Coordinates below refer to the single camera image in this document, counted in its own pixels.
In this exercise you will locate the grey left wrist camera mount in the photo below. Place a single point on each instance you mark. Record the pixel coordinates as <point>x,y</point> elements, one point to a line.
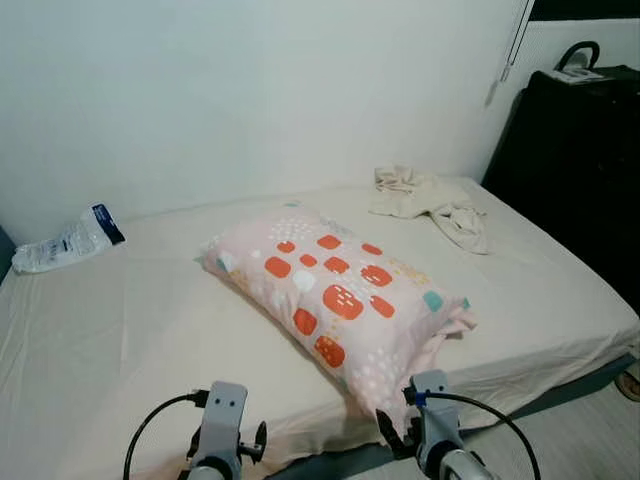
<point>225,410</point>

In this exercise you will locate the black cabinet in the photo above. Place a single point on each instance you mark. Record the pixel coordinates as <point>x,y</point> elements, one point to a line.
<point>580,160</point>

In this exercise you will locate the flat white item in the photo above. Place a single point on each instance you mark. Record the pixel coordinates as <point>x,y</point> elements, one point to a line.
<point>578,75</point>

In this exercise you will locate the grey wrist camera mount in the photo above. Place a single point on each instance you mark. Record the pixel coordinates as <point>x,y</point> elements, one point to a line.
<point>225,410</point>
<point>432,415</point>

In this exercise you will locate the crumpled beige cloth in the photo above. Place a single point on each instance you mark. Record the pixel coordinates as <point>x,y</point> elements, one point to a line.
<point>420,195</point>

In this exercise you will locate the brown round wheel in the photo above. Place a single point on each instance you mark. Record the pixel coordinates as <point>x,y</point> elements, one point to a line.
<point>630,385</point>

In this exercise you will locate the pink patterned pillow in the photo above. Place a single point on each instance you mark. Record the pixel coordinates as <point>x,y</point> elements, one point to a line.
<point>340,290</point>

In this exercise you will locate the clear plastic bag blue label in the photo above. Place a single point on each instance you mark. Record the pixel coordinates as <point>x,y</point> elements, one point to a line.
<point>65,245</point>

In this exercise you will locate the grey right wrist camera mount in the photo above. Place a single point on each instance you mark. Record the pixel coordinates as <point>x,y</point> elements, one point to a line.
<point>432,415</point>

